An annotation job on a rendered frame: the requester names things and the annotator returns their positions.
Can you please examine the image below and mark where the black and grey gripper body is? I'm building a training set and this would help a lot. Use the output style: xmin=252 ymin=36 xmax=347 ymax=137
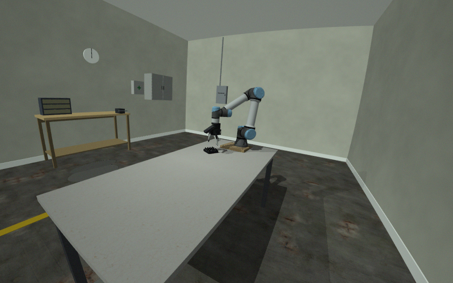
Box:
xmin=210 ymin=123 xmax=221 ymax=135

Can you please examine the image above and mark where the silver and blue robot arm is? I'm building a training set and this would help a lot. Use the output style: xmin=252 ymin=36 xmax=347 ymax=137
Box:
xmin=211 ymin=87 xmax=265 ymax=148

